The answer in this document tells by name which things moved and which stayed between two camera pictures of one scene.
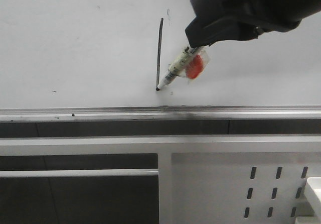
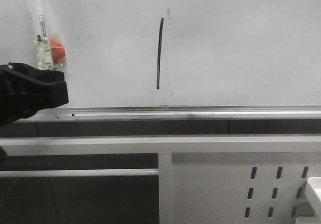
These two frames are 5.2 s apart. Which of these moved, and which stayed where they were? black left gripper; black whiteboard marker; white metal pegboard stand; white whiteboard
Moved: black whiteboard marker; black left gripper
Stayed: white metal pegboard stand; white whiteboard
